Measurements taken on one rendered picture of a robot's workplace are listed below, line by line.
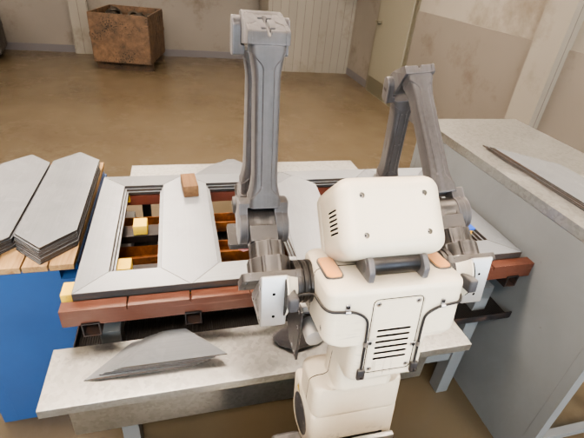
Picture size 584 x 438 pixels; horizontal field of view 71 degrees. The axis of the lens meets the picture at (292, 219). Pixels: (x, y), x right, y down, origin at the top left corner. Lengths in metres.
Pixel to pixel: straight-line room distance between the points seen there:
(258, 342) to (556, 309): 1.07
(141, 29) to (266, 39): 6.38
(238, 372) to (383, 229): 0.72
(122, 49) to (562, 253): 6.56
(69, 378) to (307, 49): 7.08
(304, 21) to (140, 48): 2.74
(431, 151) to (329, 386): 0.59
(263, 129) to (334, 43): 7.24
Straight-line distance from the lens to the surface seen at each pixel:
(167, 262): 1.40
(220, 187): 1.86
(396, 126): 1.25
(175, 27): 8.43
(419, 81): 1.10
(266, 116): 0.78
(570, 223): 1.69
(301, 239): 1.51
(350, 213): 0.73
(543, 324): 1.83
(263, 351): 1.34
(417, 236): 0.77
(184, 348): 1.31
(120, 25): 7.19
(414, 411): 2.17
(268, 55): 0.77
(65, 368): 1.39
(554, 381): 1.87
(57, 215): 1.73
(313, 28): 7.83
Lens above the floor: 1.71
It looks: 32 degrees down
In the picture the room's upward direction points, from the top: 6 degrees clockwise
